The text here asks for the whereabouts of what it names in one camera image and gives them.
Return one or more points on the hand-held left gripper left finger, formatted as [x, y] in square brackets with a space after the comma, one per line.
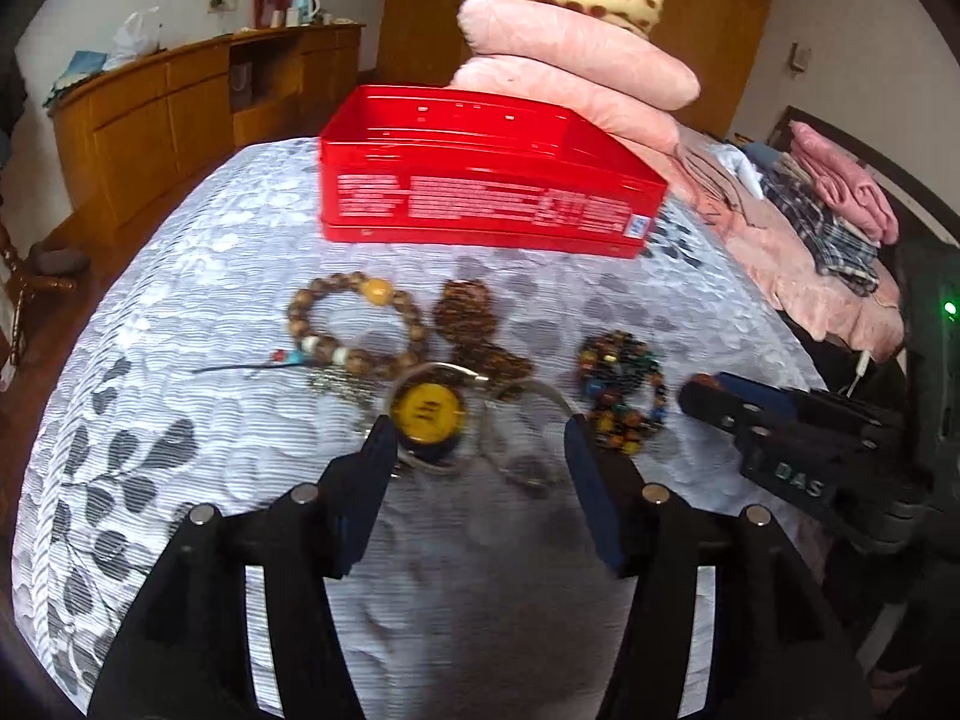
[366, 499]

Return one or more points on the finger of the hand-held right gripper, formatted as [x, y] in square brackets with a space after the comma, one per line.
[757, 392]
[709, 405]

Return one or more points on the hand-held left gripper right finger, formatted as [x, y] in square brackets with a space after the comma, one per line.
[594, 499]

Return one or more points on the silver bangle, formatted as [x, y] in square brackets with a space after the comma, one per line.
[529, 476]

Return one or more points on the yellow round pendant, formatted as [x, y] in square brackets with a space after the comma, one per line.
[431, 412]

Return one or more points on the red tin box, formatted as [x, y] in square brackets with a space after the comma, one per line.
[480, 187]

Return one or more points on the pink blanket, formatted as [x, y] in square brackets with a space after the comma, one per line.
[780, 255]

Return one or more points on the dark cloth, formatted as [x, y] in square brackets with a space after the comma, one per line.
[900, 615]

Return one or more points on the plaid clothes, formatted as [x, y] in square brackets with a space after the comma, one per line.
[832, 232]

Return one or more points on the folded pink clothes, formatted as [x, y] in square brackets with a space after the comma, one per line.
[851, 184]

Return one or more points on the white leaf print bedspread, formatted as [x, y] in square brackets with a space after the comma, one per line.
[240, 300]

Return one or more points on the wooden headboard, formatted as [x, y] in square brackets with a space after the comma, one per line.
[919, 191]

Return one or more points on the wooden wardrobe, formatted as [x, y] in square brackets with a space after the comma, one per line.
[720, 22]

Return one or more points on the brown slipper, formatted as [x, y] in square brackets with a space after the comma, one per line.
[58, 259]

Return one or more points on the grey paper bag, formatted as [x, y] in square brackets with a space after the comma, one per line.
[241, 86]

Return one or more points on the wooden sideboard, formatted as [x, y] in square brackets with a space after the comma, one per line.
[142, 127]

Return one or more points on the wooden door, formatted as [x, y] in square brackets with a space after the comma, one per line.
[420, 7]

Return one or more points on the teal white kettle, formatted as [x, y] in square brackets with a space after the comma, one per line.
[304, 7]

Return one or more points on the white plastic bag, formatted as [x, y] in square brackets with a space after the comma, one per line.
[135, 37]

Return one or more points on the blue cloth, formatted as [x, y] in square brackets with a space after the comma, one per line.
[79, 67]

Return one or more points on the hanging dark clothes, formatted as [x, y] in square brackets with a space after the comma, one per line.
[9, 105]

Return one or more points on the wall switch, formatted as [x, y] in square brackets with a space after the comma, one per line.
[801, 58]

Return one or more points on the wall socket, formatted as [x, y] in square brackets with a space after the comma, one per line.
[222, 5]

